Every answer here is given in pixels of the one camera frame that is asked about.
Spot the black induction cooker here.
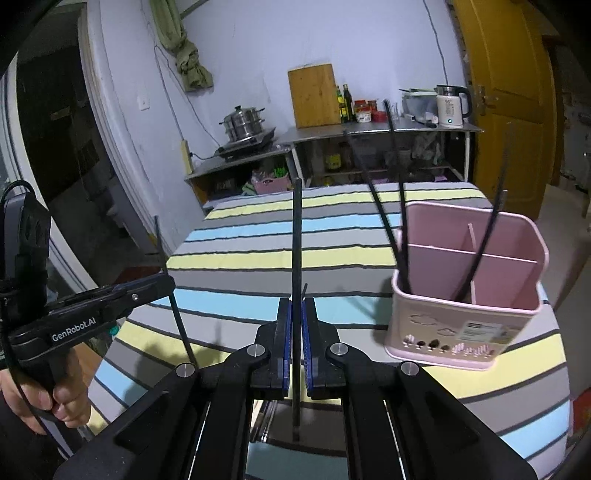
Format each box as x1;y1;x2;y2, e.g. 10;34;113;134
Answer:
215;128;276;159

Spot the person's left hand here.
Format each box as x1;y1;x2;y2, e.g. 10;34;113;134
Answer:
1;350;91;435

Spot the stainless steel steamer pot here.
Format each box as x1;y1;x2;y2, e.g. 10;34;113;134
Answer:
221;105;263;142

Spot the low wooden side shelf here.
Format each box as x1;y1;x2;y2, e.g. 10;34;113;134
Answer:
185;146;297;210

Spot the black chopstick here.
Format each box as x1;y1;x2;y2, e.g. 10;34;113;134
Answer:
344;130;411;293
291;178;303;442
382;98;412;292
153;215;199;369
454;148;509;302

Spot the green hanging cloth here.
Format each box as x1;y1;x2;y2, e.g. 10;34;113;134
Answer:
149;0;213;91

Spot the white electric kettle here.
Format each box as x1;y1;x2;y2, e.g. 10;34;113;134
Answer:
435;85;473;128

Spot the dark oil bottle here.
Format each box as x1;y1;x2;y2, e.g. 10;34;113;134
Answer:
342;83;356;122

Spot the striped tablecloth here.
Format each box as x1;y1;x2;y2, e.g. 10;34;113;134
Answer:
89;186;570;479

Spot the pink storage basket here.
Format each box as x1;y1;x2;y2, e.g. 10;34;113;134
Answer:
252;175;293;195

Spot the metal kitchen shelf table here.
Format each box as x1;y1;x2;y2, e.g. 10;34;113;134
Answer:
277;118;482;187

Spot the yellow wooden door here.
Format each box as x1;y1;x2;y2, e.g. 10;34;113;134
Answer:
453;1;557;220

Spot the wooden cutting board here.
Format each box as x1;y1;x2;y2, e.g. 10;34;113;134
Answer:
287;64;341;129

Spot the red lidded jar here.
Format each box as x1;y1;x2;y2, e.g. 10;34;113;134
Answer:
353;100;373;123

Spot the clear storage container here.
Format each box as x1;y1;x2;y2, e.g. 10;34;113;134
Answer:
401;89;438;122

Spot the pink plastic utensil holder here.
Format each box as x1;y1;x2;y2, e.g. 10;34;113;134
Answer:
385;201;549;371

